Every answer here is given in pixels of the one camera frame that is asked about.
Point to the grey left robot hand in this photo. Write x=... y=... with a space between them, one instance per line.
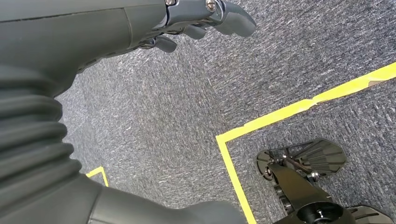
x=77 y=34

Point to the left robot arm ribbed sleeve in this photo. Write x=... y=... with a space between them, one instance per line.
x=31 y=139

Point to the black robot foot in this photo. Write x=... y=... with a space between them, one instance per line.
x=297 y=188

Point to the yellow floor tape square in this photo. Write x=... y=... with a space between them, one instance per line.
x=278 y=115

